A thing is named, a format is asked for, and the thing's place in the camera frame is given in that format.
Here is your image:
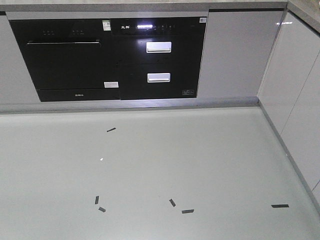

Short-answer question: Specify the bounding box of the lower silver drawer handle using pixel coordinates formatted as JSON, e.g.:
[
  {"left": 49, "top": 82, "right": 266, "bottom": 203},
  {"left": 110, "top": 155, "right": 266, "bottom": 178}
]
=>
[{"left": 147, "top": 73, "right": 171, "bottom": 83}]

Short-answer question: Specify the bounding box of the grey cabinet door left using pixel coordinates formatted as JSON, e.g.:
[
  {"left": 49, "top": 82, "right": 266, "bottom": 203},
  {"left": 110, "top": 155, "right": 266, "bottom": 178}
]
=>
[{"left": 0, "top": 15, "right": 40, "bottom": 105}]

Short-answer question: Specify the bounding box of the black disinfection cabinet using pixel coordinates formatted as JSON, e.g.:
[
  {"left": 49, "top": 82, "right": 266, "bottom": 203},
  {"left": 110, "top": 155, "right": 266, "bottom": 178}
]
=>
[{"left": 111, "top": 16, "right": 207, "bottom": 100}]

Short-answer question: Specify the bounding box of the upper silver drawer handle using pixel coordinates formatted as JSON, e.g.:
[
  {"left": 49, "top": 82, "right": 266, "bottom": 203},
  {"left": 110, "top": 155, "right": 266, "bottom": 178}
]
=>
[{"left": 146, "top": 41, "right": 172, "bottom": 54}]

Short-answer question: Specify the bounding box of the black built-in dishwasher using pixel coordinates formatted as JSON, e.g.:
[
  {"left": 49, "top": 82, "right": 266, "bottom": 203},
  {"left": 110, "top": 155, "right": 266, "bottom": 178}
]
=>
[{"left": 9, "top": 19, "right": 120, "bottom": 102}]

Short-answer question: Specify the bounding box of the green energy label sticker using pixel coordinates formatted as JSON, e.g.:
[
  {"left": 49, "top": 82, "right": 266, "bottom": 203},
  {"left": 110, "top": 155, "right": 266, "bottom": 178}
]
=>
[{"left": 102, "top": 19, "right": 112, "bottom": 32}]

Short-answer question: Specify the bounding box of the grey stone countertop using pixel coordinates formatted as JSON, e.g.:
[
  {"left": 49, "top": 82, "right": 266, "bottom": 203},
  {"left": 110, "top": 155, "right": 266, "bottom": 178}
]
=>
[{"left": 0, "top": 0, "right": 320, "bottom": 32}]

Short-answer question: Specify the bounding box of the grey cabinet door right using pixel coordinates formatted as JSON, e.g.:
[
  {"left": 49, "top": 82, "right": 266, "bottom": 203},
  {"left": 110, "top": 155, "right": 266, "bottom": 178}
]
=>
[{"left": 197, "top": 10, "right": 283, "bottom": 98}]

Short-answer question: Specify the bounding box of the silver drawer handle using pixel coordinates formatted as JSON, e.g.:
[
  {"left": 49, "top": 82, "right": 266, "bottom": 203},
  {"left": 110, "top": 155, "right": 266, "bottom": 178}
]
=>
[
  {"left": 147, "top": 73, "right": 171, "bottom": 83},
  {"left": 146, "top": 41, "right": 172, "bottom": 54}
]

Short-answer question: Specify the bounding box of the grey cabinet door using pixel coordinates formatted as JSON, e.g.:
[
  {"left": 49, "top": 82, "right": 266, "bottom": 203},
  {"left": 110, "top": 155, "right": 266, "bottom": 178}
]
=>
[
  {"left": 0, "top": 15, "right": 40, "bottom": 105},
  {"left": 197, "top": 10, "right": 283, "bottom": 98}
]

